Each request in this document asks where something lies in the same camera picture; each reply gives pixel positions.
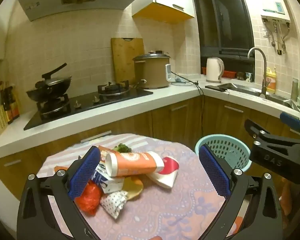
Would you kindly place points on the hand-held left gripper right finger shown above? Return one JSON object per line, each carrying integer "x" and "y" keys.
{"x": 213, "y": 172}

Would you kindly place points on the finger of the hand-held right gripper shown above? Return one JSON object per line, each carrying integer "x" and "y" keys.
{"x": 255, "y": 128}
{"x": 291, "y": 120}

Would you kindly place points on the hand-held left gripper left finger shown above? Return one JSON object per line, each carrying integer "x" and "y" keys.
{"x": 86, "y": 172}

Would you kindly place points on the red plastic bag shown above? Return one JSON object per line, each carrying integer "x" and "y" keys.
{"x": 90, "y": 197}

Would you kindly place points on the blue white carton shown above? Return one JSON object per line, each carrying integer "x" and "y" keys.
{"x": 110, "y": 183}

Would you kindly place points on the light blue plastic basket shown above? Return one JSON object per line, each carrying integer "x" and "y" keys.
{"x": 235, "y": 155}

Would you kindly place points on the dotted white wrapper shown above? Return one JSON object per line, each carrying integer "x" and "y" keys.
{"x": 113, "y": 202}

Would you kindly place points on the steel sink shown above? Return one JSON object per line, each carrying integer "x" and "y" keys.
{"x": 242, "y": 88}

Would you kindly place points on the yellow dish soap bottle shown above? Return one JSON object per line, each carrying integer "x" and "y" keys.
{"x": 271, "y": 82}

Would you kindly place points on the steel faucet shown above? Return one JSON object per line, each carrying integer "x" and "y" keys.
{"x": 264, "y": 80}

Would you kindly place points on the small glass cup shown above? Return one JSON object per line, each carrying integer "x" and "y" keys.
{"x": 248, "y": 77}

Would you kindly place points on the black flat object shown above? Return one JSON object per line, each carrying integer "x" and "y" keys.
{"x": 216, "y": 88}

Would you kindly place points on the pink patterned tablecloth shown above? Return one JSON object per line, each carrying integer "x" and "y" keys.
{"x": 165, "y": 205}

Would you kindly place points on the red tray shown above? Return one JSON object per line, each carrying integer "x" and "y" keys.
{"x": 228, "y": 73}

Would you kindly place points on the wooden base cabinet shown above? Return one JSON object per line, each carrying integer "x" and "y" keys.
{"x": 177, "y": 120}

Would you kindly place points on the black gas stove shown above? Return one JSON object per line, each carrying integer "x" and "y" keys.
{"x": 90, "y": 102}

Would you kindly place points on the cream electric kettle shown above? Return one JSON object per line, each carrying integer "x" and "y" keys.
{"x": 213, "y": 70}

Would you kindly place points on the black wok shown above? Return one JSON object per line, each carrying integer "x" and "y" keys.
{"x": 50, "y": 91}

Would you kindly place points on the dark sauce bottle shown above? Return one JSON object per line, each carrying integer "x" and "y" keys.
{"x": 7, "y": 107}
{"x": 15, "y": 105}

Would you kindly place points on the wooden cutting board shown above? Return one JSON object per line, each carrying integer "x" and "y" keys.
{"x": 122, "y": 62}

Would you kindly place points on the dark window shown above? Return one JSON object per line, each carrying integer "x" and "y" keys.
{"x": 222, "y": 17}

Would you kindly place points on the beige rice cooker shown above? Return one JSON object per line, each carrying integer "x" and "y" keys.
{"x": 150, "y": 72}

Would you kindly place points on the white water heater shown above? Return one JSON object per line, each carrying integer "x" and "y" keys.
{"x": 272, "y": 0}

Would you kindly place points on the range hood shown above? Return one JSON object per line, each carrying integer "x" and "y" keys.
{"x": 65, "y": 7}

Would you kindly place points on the wall socket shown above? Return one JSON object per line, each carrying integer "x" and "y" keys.
{"x": 265, "y": 33}

